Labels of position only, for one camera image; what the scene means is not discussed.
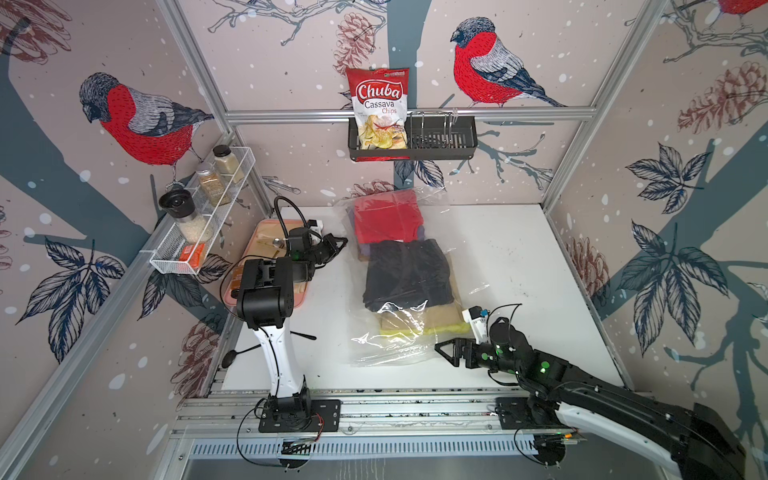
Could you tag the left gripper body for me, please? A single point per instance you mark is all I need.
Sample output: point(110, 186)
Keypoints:
point(315, 250)

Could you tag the black plastic spoon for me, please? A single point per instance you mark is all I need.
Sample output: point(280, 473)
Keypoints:
point(230, 356)

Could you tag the red folded garment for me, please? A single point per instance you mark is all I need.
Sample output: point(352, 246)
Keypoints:
point(388, 216)

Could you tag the tan folded garment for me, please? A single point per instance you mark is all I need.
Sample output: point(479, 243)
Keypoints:
point(423, 316)

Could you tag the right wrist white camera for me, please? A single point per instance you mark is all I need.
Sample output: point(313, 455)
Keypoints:
point(477, 318)

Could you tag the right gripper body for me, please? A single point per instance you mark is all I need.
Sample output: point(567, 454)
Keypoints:
point(486, 356)

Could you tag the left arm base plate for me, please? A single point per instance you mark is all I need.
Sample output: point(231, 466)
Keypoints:
point(321, 416)

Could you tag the Chuba cassava chips bag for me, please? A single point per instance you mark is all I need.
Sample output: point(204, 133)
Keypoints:
point(380, 104)

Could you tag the black lid spice jar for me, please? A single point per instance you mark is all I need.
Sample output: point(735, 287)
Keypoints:
point(180, 205)

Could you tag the yellow green garment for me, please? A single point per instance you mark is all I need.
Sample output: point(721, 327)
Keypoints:
point(434, 330)

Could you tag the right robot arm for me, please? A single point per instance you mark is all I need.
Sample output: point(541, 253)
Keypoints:
point(563, 400)

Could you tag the clear plastic vacuum bag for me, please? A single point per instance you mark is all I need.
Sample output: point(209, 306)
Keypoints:
point(370, 348)

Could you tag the black plastic fork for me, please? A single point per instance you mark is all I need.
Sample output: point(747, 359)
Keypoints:
point(305, 336)

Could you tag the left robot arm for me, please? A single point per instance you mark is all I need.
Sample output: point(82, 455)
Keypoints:
point(265, 302)

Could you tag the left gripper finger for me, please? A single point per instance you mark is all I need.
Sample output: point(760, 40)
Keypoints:
point(335, 243)
point(324, 255)

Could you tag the black trousers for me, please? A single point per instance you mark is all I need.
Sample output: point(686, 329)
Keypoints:
point(402, 275)

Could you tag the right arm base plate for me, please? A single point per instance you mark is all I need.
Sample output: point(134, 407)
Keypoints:
point(525, 413)

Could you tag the black wire basket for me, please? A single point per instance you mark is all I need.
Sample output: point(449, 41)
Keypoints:
point(447, 137)

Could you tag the white wire shelf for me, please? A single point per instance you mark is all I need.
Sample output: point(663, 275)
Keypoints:
point(164, 257)

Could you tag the spice jar rear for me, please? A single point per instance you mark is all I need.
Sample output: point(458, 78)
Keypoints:
point(227, 163)

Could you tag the small orange box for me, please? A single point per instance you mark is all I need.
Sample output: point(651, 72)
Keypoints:
point(193, 255)

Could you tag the spice jar middle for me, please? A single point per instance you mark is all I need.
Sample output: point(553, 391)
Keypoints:
point(212, 186)

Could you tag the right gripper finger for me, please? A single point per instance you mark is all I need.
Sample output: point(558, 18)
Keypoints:
point(453, 356)
point(459, 343)

